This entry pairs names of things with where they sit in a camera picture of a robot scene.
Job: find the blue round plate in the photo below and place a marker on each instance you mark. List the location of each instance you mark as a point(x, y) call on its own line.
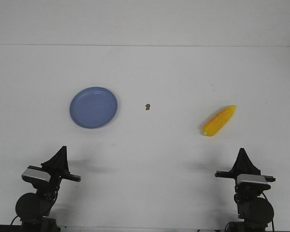
point(93, 107)

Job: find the yellow toy corn cob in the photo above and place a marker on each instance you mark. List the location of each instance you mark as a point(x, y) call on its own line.
point(218, 121)

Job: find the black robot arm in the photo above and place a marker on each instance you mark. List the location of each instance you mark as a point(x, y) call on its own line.
point(33, 209)
point(253, 207)

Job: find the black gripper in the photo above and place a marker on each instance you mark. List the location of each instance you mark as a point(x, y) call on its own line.
point(243, 163)

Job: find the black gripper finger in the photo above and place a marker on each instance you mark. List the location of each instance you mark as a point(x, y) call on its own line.
point(64, 159)
point(57, 162)

